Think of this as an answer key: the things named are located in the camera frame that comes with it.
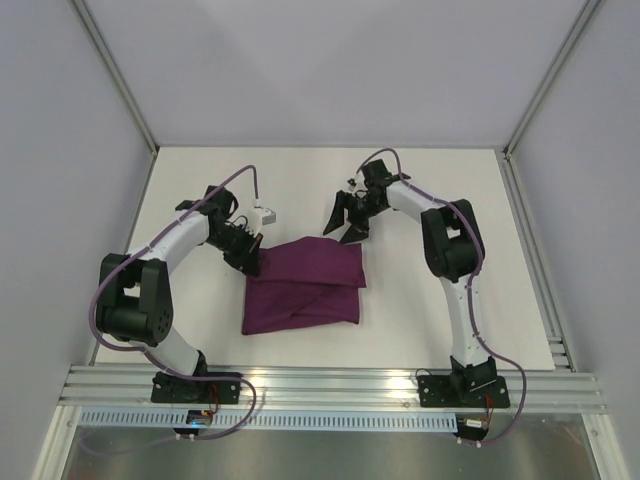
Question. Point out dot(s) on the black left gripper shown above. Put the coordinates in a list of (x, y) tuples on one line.
[(246, 259)]

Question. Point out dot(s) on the aluminium frame post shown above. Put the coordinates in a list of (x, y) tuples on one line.
[(97, 39), (578, 29)]

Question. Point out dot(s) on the aluminium frame post left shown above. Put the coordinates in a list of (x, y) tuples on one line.
[(97, 39)]

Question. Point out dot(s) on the aluminium mounting rail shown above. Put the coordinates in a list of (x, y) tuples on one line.
[(313, 389)]

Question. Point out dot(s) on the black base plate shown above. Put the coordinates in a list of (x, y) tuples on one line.
[(445, 391), (221, 388)]

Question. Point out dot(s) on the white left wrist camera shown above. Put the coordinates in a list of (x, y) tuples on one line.
[(259, 217)]

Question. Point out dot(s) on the white slotted cable duct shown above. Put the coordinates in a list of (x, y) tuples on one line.
[(274, 420)]

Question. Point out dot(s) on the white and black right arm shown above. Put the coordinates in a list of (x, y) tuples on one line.
[(453, 249)]

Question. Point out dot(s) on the purple cloth drape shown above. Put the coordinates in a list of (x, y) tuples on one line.
[(306, 283)]

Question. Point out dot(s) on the aluminium frame post right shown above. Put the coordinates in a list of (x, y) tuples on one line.
[(578, 29)]

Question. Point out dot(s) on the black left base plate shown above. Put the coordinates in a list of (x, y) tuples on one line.
[(221, 388)]

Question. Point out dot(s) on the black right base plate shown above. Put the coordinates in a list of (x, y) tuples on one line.
[(445, 391)]

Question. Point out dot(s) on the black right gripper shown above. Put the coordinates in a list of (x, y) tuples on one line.
[(356, 208)]

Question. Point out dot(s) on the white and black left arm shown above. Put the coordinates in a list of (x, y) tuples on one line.
[(135, 306)]

